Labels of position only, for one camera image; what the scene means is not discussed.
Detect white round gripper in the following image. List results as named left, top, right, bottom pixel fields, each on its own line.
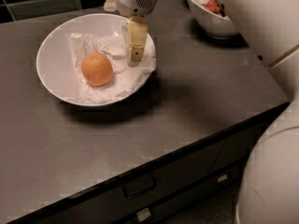
left=104, top=0, right=158, bottom=67

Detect orange fruit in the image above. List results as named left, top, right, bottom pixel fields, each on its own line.
left=81, top=52, right=113, bottom=86

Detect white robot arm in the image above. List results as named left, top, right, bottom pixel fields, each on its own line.
left=105, top=102, right=288, bottom=224

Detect large white bowl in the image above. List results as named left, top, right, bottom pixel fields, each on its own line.
left=36, top=13, right=157, bottom=107

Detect white bowl with strawberries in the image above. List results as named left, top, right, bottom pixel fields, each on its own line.
left=187, top=0, right=238, bottom=39

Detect white paper napkin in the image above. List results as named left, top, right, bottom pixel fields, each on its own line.
left=70, top=33, right=156, bottom=105

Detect red strawberries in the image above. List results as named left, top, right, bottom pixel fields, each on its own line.
left=204, top=0, right=226, bottom=18

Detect dark lower drawer front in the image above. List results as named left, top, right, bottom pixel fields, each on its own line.
left=115, top=159, right=247, bottom=224

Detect dark drawer front with handle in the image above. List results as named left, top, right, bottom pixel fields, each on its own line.
left=8, top=103, right=288, bottom=224

